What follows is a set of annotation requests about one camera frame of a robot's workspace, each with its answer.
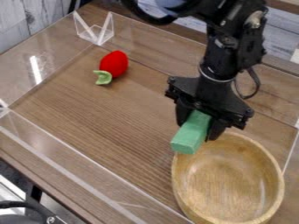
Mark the black table leg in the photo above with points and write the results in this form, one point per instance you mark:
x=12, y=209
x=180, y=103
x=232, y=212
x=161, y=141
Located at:
x=33, y=194

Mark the brown wooden bowl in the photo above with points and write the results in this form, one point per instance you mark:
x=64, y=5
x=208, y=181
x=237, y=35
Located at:
x=229, y=183

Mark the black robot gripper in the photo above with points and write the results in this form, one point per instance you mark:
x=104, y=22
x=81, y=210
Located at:
x=208, y=94

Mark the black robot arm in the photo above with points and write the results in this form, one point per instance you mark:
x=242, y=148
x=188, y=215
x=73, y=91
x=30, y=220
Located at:
x=234, y=36

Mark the green rectangular block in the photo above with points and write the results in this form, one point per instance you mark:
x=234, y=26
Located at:
x=190, y=134

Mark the clear acrylic tray wall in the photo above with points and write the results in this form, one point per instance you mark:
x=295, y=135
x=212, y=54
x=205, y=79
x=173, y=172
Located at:
x=90, y=142

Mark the clear acrylic corner bracket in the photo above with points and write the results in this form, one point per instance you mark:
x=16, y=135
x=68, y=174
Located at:
x=97, y=35

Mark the red plush strawberry toy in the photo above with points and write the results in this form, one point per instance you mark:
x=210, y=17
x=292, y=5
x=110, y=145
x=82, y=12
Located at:
x=112, y=66

